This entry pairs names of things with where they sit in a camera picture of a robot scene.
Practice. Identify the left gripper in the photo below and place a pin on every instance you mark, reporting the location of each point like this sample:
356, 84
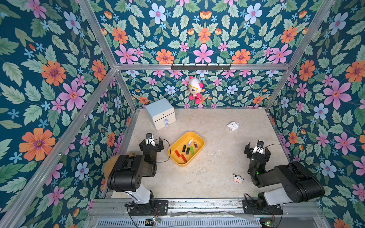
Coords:
156, 146

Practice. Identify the black wall hook rail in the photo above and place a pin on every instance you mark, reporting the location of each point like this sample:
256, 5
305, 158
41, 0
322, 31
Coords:
203, 67

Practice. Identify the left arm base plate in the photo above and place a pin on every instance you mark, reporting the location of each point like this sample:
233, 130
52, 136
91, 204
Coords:
154, 207

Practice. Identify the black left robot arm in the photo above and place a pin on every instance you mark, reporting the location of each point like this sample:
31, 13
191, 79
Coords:
124, 173

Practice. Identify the red translucent usb drive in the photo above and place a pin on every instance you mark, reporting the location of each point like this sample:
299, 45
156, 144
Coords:
184, 158

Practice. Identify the yellow plastic storage box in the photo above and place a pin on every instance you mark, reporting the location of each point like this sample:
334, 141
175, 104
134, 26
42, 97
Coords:
186, 148

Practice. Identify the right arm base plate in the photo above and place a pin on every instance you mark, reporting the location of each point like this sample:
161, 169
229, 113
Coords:
252, 206

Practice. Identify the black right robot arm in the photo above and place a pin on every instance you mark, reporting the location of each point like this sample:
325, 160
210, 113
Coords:
298, 184

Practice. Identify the white mini drawer cabinet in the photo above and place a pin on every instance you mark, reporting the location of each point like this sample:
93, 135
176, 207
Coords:
162, 113

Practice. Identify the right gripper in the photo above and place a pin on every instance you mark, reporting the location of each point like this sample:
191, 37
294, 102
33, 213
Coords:
248, 150

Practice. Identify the black white cow toy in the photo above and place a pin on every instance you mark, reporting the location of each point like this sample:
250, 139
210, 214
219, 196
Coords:
237, 178

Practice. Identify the brown teddy bear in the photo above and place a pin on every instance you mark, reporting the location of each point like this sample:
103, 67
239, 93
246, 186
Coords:
109, 165

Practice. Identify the pink white hanging doll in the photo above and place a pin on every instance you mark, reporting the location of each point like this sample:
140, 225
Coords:
195, 88

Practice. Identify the aluminium front rail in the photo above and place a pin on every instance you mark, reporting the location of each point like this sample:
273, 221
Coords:
205, 213

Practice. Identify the white plush sheep toy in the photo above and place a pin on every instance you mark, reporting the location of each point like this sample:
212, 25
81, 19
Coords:
233, 126

